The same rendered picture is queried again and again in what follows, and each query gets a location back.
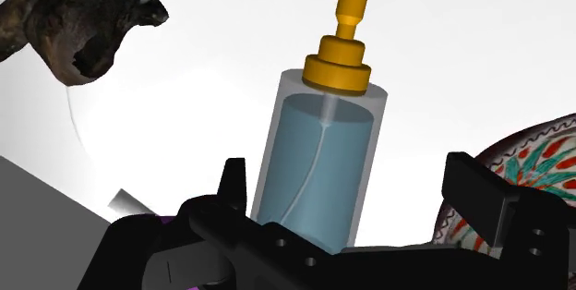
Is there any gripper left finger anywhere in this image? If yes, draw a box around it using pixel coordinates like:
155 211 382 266
77 157 350 290

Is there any red and teal patterned plate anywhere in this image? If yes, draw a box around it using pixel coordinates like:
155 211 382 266
432 113 576 259

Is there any dark brown gnarled figure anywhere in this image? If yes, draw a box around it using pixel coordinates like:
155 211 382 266
0 0 170 88

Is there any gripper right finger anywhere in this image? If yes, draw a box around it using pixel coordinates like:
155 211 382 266
440 151 576 290

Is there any clear pump bottle yellow top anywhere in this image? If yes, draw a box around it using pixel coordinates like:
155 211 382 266
249 0 389 256

